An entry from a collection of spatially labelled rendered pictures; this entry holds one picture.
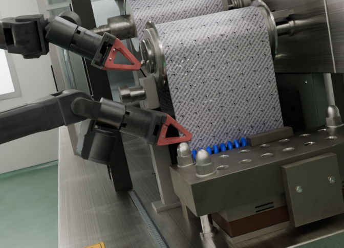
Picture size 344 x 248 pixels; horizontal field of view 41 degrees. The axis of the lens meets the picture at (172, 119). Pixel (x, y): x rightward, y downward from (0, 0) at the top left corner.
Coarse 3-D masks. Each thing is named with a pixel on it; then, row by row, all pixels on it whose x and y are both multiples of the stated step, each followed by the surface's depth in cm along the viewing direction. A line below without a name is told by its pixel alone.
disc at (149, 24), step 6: (150, 24) 97; (156, 30) 95; (156, 36) 94; (162, 48) 94; (162, 54) 94; (162, 60) 94; (162, 66) 95; (162, 72) 97; (162, 78) 98; (162, 84) 100
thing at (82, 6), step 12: (72, 0) 121; (84, 0) 122; (84, 12) 123; (84, 24) 123; (84, 60) 125; (96, 72) 125; (96, 84) 125; (108, 84) 126; (96, 96) 126; (108, 96) 126; (120, 144) 128; (120, 156) 129; (108, 168) 143; (120, 168) 129; (120, 180) 129
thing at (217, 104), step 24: (192, 72) 97; (216, 72) 98; (240, 72) 99; (264, 72) 100; (192, 96) 97; (216, 96) 98; (240, 96) 100; (264, 96) 101; (192, 120) 98; (216, 120) 99; (240, 120) 100; (264, 120) 102; (192, 144) 98; (216, 144) 100
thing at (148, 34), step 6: (264, 18) 101; (150, 30) 98; (270, 30) 100; (144, 36) 102; (150, 36) 96; (270, 36) 101; (156, 42) 95; (270, 42) 101; (156, 48) 95; (270, 48) 102; (156, 54) 95; (156, 60) 96; (156, 66) 98; (156, 72) 99; (156, 78) 101
